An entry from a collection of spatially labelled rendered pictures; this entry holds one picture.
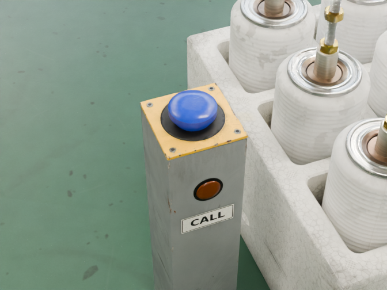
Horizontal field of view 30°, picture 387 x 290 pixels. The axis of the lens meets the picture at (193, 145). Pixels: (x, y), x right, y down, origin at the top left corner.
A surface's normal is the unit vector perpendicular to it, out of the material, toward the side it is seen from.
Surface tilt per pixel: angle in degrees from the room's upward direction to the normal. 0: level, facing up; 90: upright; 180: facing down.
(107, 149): 0
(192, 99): 0
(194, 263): 90
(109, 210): 0
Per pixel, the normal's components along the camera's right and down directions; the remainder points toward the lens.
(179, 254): 0.36, 0.67
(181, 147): 0.00, -0.69
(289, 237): -0.93, 0.26
